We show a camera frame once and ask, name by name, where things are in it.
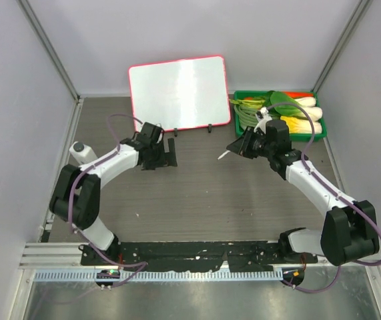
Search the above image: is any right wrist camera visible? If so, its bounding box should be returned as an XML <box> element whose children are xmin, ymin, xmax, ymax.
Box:
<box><xmin>254</xmin><ymin>107</ymin><xmax>272</xmax><ymax>133</ymax></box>

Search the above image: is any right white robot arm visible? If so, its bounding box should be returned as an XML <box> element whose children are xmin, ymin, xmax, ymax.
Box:
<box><xmin>226</xmin><ymin>120</ymin><xmax>380</xmax><ymax>266</ymax></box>

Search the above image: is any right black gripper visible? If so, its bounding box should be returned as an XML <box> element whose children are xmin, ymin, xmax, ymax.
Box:
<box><xmin>228</xmin><ymin>126</ymin><xmax>275</xmax><ymax>159</ymax></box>

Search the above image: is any green bok choy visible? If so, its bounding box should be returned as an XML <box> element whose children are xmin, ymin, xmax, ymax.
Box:
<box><xmin>263</xmin><ymin>91</ymin><xmax>323</xmax><ymax>121</ymax></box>

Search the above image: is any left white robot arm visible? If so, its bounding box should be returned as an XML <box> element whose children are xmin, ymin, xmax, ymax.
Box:
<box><xmin>49</xmin><ymin>122</ymin><xmax>177</xmax><ymax>266</ymax></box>

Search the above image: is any pink framed whiteboard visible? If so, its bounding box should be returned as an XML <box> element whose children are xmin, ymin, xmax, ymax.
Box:
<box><xmin>128</xmin><ymin>55</ymin><xmax>232</xmax><ymax>131</ymax></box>

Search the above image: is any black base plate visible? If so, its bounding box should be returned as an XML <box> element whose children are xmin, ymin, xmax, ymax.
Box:
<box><xmin>80</xmin><ymin>239</ymin><xmax>318</xmax><ymax>271</ymax></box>

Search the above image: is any yellow bok choy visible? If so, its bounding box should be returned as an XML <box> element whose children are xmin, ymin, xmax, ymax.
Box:
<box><xmin>280</xmin><ymin>116</ymin><xmax>312</xmax><ymax>135</ymax></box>

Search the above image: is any green plastic tray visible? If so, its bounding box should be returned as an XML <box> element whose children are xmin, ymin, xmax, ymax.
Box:
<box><xmin>230</xmin><ymin>91</ymin><xmax>327</xmax><ymax>141</ymax></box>

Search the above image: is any white slotted cable duct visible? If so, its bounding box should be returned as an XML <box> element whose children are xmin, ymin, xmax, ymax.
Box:
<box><xmin>33</xmin><ymin>268</ymin><xmax>283</xmax><ymax>283</ymax></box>

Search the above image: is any green long beans bundle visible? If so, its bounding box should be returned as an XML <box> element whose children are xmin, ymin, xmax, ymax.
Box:
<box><xmin>234</xmin><ymin>105</ymin><xmax>261</xmax><ymax>136</ymax></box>

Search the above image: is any white bok choy back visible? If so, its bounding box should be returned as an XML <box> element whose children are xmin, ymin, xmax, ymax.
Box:
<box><xmin>295</xmin><ymin>97</ymin><xmax>317</xmax><ymax>107</ymax></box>

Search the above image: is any orange carrot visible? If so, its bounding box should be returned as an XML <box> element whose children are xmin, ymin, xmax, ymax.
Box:
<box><xmin>284</xmin><ymin>91</ymin><xmax>313</xmax><ymax>99</ymax></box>

